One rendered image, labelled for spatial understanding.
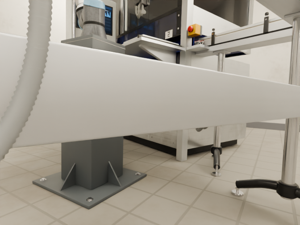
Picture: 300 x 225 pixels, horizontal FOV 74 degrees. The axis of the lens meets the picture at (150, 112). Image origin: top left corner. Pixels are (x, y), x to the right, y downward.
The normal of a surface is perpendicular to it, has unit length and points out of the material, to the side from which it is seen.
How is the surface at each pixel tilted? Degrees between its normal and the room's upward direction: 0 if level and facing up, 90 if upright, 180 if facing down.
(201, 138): 90
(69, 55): 90
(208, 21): 90
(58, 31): 90
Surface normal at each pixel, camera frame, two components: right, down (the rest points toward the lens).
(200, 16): 0.61, 0.07
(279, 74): -0.53, 0.04
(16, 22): 0.85, 0.06
